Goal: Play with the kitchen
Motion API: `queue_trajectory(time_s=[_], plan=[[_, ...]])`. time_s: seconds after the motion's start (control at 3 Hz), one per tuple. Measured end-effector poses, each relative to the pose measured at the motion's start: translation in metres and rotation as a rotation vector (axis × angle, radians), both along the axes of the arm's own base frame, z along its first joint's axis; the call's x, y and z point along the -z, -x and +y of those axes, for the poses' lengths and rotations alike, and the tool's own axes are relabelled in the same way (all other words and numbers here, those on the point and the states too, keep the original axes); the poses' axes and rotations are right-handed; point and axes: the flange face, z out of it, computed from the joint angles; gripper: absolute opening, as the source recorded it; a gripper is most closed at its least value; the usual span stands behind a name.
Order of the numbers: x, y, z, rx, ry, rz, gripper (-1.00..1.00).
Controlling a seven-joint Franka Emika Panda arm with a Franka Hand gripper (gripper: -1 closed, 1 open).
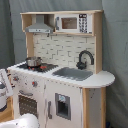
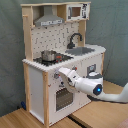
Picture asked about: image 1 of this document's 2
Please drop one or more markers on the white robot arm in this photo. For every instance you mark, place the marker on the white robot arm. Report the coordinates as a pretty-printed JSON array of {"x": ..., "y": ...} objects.
[{"x": 24, "y": 121}]

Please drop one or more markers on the wooden toy kitchen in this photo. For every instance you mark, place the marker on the wooden toy kitchen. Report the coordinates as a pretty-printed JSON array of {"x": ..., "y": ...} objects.
[{"x": 62, "y": 49}]

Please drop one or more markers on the grey toy sink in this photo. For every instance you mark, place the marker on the grey toy sink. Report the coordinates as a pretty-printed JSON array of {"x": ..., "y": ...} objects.
[{"x": 72, "y": 73}]

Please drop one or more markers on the black toy faucet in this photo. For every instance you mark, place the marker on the black toy faucet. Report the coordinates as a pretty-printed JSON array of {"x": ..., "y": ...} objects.
[{"x": 82, "y": 63}]

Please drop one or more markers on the black toy stovetop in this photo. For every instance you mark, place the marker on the black toy stovetop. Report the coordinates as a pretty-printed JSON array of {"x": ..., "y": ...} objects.
[{"x": 43, "y": 67}]

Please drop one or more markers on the small metal pot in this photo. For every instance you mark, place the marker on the small metal pot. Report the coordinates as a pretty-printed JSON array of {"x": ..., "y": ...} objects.
[{"x": 33, "y": 61}]

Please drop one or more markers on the right red stove knob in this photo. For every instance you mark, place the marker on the right red stove knob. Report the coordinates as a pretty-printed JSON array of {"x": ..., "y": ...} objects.
[{"x": 34, "y": 83}]

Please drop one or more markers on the red stove knob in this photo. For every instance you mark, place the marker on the red stove knob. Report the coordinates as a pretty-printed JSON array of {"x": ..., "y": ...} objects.
[
  {"x": 34, "y": 83},
  {"x": 15, "y": 78}
]

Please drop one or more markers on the white fridge door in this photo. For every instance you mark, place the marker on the white fridge door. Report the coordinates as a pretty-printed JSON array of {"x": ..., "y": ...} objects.
[{"x": 63, "y": 105}]

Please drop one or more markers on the white toy microwave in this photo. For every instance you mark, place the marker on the white toy microwave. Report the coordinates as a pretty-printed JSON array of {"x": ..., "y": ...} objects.
[{"x": 73, "y": 23}]

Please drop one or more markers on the grey range hood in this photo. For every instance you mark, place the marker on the grey range hood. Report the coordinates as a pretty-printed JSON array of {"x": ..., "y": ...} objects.
[{"x": 40, "y": 26}]

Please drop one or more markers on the left red stove knob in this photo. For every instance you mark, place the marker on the left red stove knob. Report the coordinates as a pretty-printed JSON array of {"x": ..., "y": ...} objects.
[{"x": 15, "y": 78}]

